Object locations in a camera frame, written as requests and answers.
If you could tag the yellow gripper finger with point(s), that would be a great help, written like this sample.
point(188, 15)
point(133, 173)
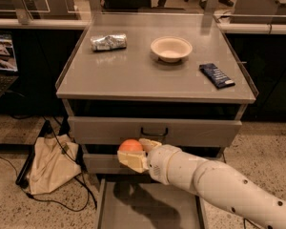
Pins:
point(137, 161)
point(148, 144)

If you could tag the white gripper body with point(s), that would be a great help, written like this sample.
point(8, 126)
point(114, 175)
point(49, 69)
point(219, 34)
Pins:
point(160, 163)

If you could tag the orange fruit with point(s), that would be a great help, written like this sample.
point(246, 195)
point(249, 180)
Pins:
point(131, 145)

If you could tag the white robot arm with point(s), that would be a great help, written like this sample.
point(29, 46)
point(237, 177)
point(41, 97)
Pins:
point(216, 182)

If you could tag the bottom open grey drawer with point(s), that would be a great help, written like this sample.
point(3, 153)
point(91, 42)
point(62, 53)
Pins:
point(135, 205)

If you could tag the middle grey drawer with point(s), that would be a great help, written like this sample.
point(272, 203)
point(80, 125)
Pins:
point(106, 165)

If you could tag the top grey drawer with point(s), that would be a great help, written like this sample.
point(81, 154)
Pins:
point(182, 132)

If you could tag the grey metal drawer cabinet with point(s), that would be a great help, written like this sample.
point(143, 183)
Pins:
point(135, 83)

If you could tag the beige cloth bag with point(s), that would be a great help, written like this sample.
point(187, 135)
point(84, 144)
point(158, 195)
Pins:
point(53, 164)

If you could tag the beige paper bowl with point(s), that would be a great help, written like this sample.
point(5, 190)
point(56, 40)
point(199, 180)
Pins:
point(171, 49)

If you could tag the dark blue snack bar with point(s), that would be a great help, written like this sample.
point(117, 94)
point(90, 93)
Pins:
point(219, 79)

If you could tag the silver foil snack bag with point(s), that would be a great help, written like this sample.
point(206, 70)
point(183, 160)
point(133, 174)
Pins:
point(108, 42)

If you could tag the black laptop computer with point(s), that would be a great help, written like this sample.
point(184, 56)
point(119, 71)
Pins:
point(8, 64)

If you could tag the black top drawer handle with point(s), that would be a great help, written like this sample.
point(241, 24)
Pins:
point(164, 133)

